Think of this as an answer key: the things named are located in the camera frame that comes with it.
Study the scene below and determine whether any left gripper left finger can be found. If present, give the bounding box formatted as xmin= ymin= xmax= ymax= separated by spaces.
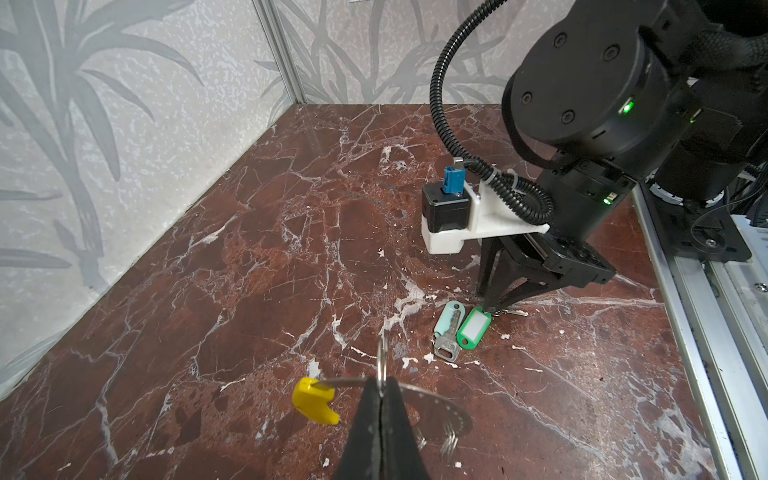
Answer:
xmin=334 ymin=377 xmax=383 ymax=480

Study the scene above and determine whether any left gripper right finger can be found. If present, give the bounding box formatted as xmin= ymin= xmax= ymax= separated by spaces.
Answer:
xmin=381 ymin=377 xmax=429 ymax=480

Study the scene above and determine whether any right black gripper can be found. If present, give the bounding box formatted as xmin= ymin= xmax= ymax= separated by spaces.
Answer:
xmin=476 ymin=159 xmax=636 ymax=314

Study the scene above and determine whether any green key tag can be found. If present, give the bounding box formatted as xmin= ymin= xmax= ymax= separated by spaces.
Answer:
xmin=456 ymin=307 xmax=492 ymax=350

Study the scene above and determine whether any metal arc keyring yellow handle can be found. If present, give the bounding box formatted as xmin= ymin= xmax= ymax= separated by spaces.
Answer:
xmin=291 ymin=377 xmax=474 ymax=458

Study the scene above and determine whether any silver key mint cap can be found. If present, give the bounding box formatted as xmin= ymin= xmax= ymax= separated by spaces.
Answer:
xmin=433 ymin=301 xmax=466 ymax=363

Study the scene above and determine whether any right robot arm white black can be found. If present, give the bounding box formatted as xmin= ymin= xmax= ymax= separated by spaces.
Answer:
xmin=478 ymin=1 xmax=767 ymax=312

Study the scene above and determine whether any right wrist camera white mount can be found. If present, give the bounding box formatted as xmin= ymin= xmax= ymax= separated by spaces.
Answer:
xmin=421 ymin=157 xmax=549 ymax=255

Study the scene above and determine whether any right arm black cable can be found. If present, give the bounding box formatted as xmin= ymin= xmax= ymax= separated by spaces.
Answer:
xmin=428 ymin=0 xmax=556 ymax=226

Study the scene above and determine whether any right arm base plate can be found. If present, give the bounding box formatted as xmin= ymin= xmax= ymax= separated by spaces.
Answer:
xmin=643 ymin=184 xmax=752 ymax=263

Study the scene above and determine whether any aluminium front rail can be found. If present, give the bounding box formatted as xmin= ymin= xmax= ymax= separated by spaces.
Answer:
xmin=632 ymin=187 xmax=767 ymax=479

